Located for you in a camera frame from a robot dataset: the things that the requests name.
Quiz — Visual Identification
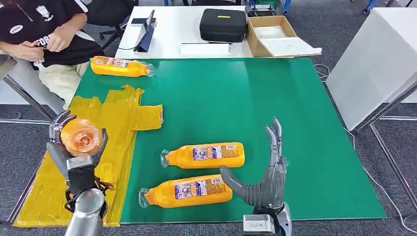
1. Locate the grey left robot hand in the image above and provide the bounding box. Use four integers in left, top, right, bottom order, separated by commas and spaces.
46, 110, 109, 181

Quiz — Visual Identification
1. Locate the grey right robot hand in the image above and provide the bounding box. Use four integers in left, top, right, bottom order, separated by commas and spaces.
220, 117, 289, 209

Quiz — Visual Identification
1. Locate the orange drink bottle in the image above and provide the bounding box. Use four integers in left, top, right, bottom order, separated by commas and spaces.
90, 56, 154, 78
60, 118, 103, 157
160, 142, 245, 169
138, 174, 233, 208

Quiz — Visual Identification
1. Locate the yellow sheet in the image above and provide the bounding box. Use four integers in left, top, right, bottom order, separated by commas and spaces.
13, 85, 164, 228

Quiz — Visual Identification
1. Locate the white desk with metal leg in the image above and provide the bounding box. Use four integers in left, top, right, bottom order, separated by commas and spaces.
0, 54, 66, 123

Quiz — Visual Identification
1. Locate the green table mat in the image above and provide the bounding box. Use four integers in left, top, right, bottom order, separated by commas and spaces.
75, 58, 387, 225

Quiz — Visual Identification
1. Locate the person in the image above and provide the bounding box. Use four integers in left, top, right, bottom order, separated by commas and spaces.
0, 0, 105, 108

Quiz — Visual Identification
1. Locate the white foam sheet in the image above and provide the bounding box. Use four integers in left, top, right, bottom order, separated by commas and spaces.
254, 26, 287, 40
268, 36, 323, 58

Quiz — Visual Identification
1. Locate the black office chair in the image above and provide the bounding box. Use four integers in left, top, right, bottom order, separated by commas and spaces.
86, 0, 138, 50

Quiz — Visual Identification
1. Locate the cardboard box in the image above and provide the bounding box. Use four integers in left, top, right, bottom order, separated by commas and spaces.
246, 15, 323, 59

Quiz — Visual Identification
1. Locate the tablet on stand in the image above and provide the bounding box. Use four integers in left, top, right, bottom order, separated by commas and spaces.
133, 9, 156, 53

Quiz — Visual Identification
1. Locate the white paper pad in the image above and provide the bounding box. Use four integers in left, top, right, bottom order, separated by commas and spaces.
179, 43, 230, 56

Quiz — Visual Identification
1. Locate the white table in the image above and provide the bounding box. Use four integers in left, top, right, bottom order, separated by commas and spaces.
115, 5, 255, 59
326, 7, 417, 209

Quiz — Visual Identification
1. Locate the black carrying case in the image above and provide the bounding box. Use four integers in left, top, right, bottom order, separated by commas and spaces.
199, 8, 247, 44

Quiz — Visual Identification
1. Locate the green crate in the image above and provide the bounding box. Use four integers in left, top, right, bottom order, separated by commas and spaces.
254, 0, 281, 9

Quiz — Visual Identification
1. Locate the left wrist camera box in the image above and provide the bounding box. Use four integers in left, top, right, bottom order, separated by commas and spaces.
66, 155, 97, 196

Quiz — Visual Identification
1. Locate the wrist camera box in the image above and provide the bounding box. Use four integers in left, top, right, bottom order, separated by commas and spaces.
242, 213, 276, 236
66, 155, 97, 196

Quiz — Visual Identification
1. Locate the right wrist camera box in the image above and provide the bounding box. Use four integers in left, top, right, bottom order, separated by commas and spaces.
242, 213, 276, 236

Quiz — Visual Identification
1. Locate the white floor cable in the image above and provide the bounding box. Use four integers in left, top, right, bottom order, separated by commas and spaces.
314, 63, 417, 234

